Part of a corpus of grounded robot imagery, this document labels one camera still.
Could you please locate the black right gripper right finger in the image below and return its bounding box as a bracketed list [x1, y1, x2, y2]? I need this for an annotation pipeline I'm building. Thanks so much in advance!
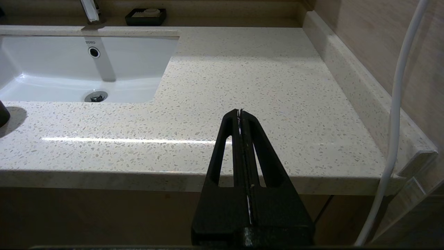
[240, 109, 315, 244]

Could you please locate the chrome drain plug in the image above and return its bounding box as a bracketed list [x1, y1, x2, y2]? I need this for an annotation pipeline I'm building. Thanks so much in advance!
[84, 91, 108, 102]

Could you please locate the beige soap bar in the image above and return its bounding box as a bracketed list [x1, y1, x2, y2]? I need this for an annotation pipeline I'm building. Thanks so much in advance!
[132, 8, 162, 18]

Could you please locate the wooden vanity cabinet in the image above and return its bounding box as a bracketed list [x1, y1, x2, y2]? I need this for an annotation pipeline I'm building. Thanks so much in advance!
[0, 187, 385, 247]

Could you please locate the black soap dish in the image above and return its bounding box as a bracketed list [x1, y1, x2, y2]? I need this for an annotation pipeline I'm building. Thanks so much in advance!
[125, 8, 167, 26]

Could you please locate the white cable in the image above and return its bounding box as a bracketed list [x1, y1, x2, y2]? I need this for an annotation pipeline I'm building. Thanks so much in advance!
[354, 0, 430, 247]

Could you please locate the black cup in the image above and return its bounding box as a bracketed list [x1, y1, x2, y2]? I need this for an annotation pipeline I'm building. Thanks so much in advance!
[0, 100, 11, 128]

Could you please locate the white sink basin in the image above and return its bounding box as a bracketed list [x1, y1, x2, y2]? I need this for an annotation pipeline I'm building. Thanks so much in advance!
[0, 26, 181, 103]

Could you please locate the chrome faucet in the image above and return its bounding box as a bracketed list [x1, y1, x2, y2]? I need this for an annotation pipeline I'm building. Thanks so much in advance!
[80, 0, 106, 25]

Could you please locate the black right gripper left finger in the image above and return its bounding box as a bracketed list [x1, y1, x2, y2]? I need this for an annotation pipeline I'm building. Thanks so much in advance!
[191, 109, 251, 244]

